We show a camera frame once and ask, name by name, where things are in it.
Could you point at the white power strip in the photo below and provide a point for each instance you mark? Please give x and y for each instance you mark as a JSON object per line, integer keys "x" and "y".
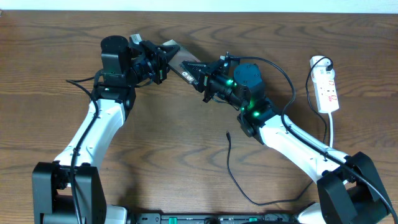
{"x": 326, "y": 95}

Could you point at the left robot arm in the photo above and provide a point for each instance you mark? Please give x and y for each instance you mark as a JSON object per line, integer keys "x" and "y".
{"x": 69, "y": 189}

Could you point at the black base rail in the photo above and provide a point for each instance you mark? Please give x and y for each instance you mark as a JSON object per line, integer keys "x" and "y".
{"x": 156, "y": 218}

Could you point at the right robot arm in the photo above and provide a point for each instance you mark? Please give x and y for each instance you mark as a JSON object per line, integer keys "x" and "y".
{"x": 349, "y": 187}

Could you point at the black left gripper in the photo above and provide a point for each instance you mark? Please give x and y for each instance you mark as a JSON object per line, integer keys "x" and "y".
{"x": 160, "y": 58}

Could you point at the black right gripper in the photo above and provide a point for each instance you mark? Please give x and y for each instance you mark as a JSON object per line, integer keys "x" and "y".
{"x": 197, "y": 70}

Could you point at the white USB charger adapter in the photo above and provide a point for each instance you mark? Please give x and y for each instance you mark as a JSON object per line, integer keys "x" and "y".
{"x": 321, "y": 67}

